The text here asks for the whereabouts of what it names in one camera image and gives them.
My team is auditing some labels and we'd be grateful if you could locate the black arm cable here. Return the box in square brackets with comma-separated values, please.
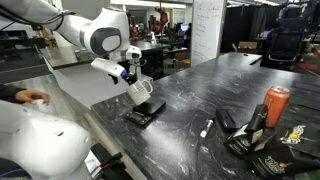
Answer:
[0, 9, 77, 32]

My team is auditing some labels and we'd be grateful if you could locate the black workbench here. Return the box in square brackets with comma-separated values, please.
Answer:
[0, 29, 51, 84]

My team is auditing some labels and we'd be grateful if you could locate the black digital scale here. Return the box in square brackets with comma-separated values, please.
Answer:
[123, 97, 167, 128]

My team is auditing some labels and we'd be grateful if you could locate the white printed mug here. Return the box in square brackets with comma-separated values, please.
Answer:
[126, 78, 154, 106]

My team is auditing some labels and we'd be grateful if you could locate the dark sleeved forearm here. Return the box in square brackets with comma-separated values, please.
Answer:
[0, 84, 27, 104]

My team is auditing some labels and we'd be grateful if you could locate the white marker with black cap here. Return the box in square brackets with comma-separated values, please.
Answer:
[199, 116, 216, 139]

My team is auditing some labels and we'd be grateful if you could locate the white cabinet panel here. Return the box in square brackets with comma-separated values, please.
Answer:
[43, 61, 154, 109]

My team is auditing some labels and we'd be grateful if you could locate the small can on counter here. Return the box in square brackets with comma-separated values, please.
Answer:
[73, 49, 83, 61]

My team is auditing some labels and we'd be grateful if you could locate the black bag with bee logo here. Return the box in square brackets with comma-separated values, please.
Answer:
[278, 123, 320, 158]

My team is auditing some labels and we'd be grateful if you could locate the white whiteboard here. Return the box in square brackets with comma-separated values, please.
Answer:
[190, 0, 228, 67]

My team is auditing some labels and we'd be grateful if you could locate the green object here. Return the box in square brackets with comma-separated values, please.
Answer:
[293, 169, 320, 180]

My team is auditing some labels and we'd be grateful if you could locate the person's bare hand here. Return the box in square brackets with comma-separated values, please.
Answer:
[14, 89, 51, 106]

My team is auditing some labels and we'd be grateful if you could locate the black box with red cables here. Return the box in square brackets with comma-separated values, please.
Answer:
[89, 143, 134, 180]

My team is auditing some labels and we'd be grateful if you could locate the black office chair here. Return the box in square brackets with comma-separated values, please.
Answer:
[261, 16, 306, 71]

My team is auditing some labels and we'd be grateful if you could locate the red background robot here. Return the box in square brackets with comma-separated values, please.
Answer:
[148, 6, 170, 34]

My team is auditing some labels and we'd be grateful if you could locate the orange drink can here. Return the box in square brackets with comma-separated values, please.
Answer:
[263, 85, 291, 129]

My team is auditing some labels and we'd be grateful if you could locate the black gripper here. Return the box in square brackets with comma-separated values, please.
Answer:
[123, 70, 139, 86]

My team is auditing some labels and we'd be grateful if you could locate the large black coffee bag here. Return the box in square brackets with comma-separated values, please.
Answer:
[244, 143, 320, 179]

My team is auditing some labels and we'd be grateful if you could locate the flat black case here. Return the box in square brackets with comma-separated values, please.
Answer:
[215, 108, 240, 131]

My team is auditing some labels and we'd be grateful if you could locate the cardboard box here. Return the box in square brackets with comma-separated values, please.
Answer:
[232, 40, 263, 55]

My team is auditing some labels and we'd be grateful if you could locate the black curtain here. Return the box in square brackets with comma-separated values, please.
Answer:
[221, 4, 284, 53]

